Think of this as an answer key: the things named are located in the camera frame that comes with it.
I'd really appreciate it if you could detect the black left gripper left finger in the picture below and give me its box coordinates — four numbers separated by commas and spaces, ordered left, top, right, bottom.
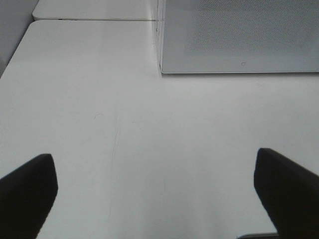
0, 154, 58, 239

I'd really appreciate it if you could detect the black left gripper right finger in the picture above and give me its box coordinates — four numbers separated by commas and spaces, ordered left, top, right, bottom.
254, 148, 319, 239

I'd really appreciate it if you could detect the white microwave oven body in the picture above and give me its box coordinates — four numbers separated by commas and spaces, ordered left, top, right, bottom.
155, 0, 165, 70

